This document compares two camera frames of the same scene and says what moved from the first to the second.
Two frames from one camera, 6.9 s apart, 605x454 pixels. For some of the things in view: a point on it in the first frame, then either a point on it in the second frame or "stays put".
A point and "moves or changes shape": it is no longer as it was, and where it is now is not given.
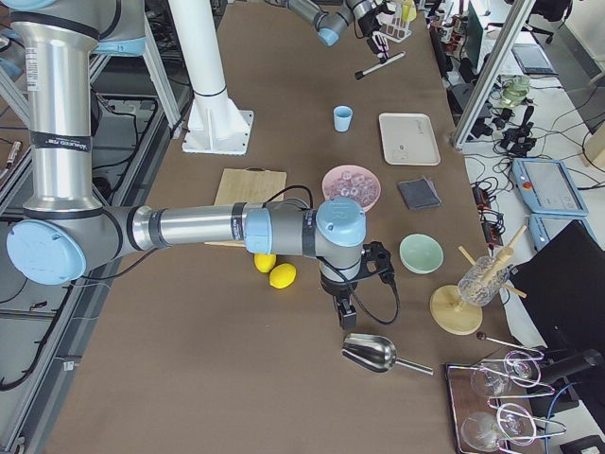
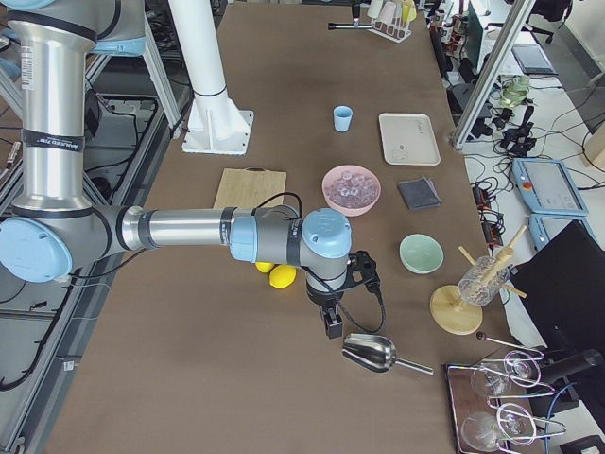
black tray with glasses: [481, 423] stays put
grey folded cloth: [419, 193] stays put
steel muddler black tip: [383, 61] moves or changes shape
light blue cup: [342, 117] stays put
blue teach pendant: [547, 187] stays put
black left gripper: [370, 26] → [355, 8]
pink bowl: [353, 182] stays put
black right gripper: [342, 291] → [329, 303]
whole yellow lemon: [265, 262] stays put
